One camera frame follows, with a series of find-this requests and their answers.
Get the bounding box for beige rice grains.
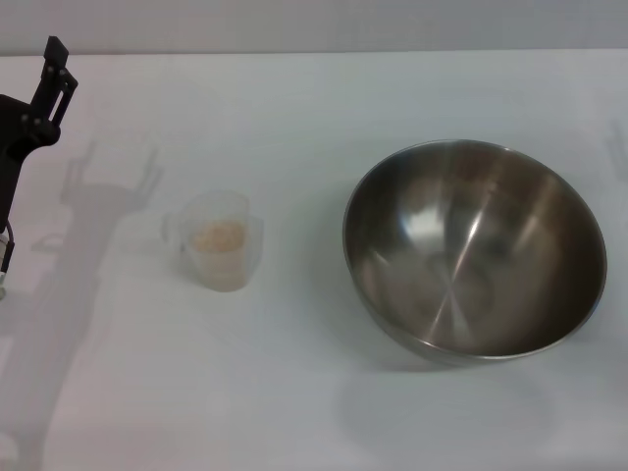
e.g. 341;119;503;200
191;220;245;252

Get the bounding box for stainless steel mixing bowl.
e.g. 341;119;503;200
341;138;608;367

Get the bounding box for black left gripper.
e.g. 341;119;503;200
0;35;79;233

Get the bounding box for translucent plastic measuring cup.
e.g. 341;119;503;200
161;191;265;293

